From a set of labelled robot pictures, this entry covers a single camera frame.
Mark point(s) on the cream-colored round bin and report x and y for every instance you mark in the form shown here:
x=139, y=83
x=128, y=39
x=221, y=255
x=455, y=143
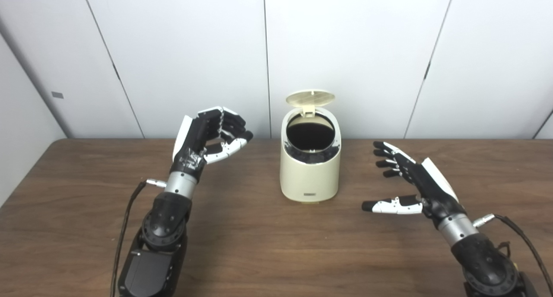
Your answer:
x=309, y=176

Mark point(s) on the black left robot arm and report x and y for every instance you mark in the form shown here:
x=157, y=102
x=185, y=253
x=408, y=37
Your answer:
x=164, y=223

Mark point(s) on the cream round bin lid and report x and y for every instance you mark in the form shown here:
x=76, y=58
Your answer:
x=310, y=98

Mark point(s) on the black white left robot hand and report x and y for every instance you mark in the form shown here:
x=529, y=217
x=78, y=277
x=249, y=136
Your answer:
x=192, y=145

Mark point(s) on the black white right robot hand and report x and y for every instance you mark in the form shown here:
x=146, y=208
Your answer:
x=434, y=193

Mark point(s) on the small gray wall sticker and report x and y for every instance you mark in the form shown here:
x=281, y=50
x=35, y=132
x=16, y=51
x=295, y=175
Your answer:
x=57, y=94

